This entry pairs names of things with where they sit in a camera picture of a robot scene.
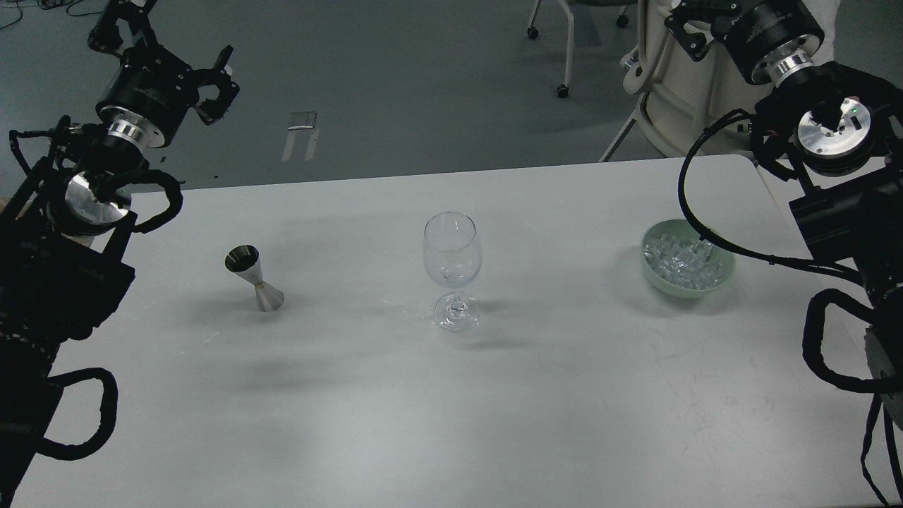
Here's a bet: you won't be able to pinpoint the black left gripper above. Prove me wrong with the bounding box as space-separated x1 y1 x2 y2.
87 1 240 147

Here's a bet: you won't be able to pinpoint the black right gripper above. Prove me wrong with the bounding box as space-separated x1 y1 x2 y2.
665 1 825 86

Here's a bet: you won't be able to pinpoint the steel cocktail jigger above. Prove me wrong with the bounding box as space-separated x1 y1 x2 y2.
224 245 284 313

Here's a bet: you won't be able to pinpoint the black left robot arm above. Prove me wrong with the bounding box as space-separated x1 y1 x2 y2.
1 1 240 507

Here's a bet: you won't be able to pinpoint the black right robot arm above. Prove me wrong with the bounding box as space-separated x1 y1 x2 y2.
665 1 902 488

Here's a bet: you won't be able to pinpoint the pile of ice cubes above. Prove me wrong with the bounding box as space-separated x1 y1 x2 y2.
643 232 727 291

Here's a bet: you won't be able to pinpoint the clear wine glass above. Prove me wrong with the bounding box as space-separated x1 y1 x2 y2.
422 211 483 332

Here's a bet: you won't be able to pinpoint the white round machine base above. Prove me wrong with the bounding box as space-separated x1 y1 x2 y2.
601 1 840 161

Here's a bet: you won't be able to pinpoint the white rolling chair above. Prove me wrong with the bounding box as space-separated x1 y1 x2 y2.
555 1 638 99

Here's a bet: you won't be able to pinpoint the green bowl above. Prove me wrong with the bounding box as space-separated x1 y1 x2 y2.
638 219 736 300

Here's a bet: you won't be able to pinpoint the black floor cables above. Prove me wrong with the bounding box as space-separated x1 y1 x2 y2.
0 0 107 30

